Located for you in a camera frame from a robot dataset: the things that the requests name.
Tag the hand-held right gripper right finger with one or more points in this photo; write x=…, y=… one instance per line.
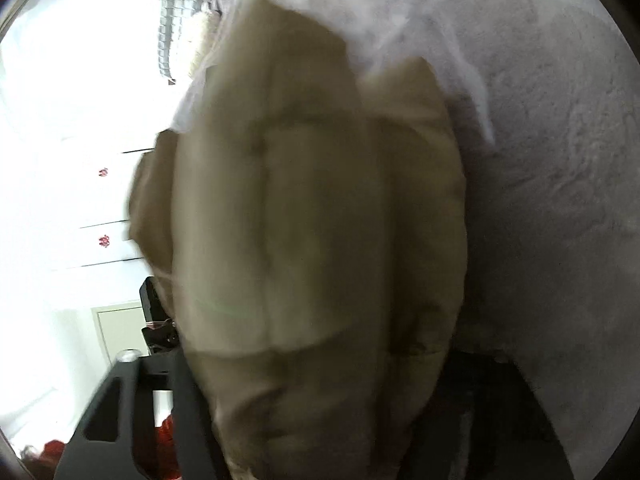
x=500, y=410

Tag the cream fuzzy pillow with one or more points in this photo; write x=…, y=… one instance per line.
x=202, y=40

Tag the grey ribbed padded headboard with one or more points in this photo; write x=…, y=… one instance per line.
x=177, y=15

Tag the lavender fleece blanket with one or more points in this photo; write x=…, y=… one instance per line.
x=550, y=160

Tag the red cloth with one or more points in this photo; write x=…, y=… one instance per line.
x=165, y=440

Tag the red wall ornament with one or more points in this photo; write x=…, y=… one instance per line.
x=105, y=240
x=103, y=171

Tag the beige puffer jacket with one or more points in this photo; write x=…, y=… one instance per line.
x=310, y=240

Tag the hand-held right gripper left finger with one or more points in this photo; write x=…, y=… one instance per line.
x=192, y=405

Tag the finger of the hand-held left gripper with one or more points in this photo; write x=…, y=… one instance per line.
x=150, y=300

